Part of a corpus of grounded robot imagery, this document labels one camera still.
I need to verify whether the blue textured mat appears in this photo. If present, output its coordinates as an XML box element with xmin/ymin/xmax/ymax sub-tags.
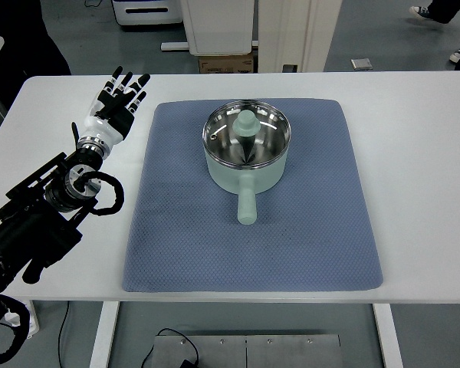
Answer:
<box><xmin>123</xmin><ymin>98</ymin><xmax>383</xmax><ymax>292</ymax></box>

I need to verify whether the person with sneakers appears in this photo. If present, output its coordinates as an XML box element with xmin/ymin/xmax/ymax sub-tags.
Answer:
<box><xmin>409</xmin><ymin>0</ymin><xmax>460</xmax><ymax>71</ymax></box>

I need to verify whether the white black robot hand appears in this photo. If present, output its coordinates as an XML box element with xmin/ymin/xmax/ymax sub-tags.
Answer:
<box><xmin>75</xmin><ymin>66</ymin><xmax>150</xmax><ymax>158</ymax></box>

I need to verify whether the grey floor plate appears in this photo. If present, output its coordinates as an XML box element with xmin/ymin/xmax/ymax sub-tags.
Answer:
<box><xmin>350</xmin><ymin>58</ymin><xmax>373</xmax><ymax>71</ymax></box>

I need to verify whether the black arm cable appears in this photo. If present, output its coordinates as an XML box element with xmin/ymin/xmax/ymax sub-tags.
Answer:
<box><xmin>73</xmin><ymin>170</ymin><xmax>126</xmax><ymax>216</ymax></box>

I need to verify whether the white appliance with slot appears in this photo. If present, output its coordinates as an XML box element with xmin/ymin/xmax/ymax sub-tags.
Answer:
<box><xmin>111</xmin><ymin>1</ymin><xmax>182</xmax><ymax>26</ymax></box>

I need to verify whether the white power strip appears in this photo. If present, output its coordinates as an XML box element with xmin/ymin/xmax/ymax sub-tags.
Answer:
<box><xmin>5</xmin><ymin>301</ymin><xmax>39</xmax><ymax>339</ymax></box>

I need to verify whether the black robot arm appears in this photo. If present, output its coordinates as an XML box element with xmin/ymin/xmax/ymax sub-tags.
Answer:
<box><xmin>0</xmin><ymin>145</ymin><xmax>124</xmax><ymax>364</ymax></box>

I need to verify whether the person in dark clothes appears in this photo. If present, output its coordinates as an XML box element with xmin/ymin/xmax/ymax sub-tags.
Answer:
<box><xmin>0</xmin><ymin>1</ymin><xmax>71</xmax><ymax>77</ymax></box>

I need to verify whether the metal base plate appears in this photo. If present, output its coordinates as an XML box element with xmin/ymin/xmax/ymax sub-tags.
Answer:
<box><xmin>149</xmin><ymin>334</ymin><xmax>343</xmax><ymax>367</ymax></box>

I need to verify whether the glass lid with green knob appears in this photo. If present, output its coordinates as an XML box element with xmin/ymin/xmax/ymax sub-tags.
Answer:
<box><xmin>202</xmin><ymin>100</ymin><xmax>291</xmax><ymax>169</ymax></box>

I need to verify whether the white cabinet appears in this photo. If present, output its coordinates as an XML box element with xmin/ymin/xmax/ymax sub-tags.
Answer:
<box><xmin>160</xmin><ymin>0</ymin><xmax>255</xmax><ymax>56</ymax></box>

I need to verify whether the white pillar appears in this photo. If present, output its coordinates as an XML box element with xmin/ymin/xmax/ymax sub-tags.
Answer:
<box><xmin>258</xmin><ymin>0</ymin><xmax>342</xmax><ymax>73</ymax></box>

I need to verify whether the cardboard box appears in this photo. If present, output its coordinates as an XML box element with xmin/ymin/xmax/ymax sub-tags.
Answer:
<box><xmin>199</xmin><ymin>53</ymin><xmax>254</xmax><ymax>74</ymax></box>

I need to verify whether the black floor cable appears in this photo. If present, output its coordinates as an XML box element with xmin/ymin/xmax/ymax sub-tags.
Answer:
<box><xmin>57</xmin><ymin>301</ymin><xmax>201</xmax><ymax>368</ymax></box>

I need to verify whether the green pot with handle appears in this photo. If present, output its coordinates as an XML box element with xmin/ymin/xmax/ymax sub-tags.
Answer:
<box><xmin>204</xmin><ymin>100</ymin><xmax>293</xmax><ymax>226</ymax></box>

